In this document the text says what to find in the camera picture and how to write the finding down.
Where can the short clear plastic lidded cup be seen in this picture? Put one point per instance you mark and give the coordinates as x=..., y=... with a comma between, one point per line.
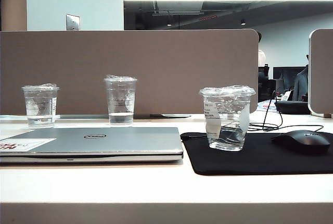
x=226, y=119

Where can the tall clear plastic lidded cup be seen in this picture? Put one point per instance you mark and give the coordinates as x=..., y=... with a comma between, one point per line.
x=121, y=99

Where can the silver Dell laptop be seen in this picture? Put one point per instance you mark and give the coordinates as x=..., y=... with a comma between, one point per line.
x=117, y=143

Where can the clear plastic cup, side label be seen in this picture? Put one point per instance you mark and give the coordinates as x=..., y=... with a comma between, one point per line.
x=40, y=106

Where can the flat grey desk plate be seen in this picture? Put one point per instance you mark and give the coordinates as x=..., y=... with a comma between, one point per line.
x=175, y=116

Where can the wide brown desk divider panel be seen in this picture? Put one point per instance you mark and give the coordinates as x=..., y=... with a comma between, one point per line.
x=130, y=62

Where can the red ceiling sign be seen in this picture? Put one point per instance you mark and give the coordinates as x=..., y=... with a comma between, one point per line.
x=208, y=17

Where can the black office chair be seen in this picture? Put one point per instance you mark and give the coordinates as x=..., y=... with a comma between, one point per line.
x=264, y=83

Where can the red and blue printed paper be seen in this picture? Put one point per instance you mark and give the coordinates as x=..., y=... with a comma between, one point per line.
x=265, y=107

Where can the background person in white shirt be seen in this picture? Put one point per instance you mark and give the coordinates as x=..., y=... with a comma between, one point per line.
x=261, y=57

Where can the ceiling dome fixture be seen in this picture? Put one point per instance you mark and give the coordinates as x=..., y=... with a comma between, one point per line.
x=243, y=21

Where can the black mouse pad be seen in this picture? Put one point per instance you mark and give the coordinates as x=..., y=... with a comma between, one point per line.
x=260, y=159

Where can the black background monitor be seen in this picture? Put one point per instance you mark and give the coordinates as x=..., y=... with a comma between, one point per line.
x=286, y=75

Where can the black fabric pouch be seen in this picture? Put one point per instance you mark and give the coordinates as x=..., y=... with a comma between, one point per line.
x=292, y=106

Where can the grey jacket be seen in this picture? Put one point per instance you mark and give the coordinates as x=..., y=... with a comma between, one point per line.
x=301, y=86

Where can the black computer mouse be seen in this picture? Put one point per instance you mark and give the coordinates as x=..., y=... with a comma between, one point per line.
x=301, y=142

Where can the white and red sticker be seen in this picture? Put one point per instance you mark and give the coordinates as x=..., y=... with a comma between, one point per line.
x=23, y=144

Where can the narrow brown desk divider panel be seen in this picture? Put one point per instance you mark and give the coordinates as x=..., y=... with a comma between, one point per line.
x=322, y=73

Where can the metal wall switch plate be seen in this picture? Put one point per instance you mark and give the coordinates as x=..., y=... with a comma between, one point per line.
x=72, y=22

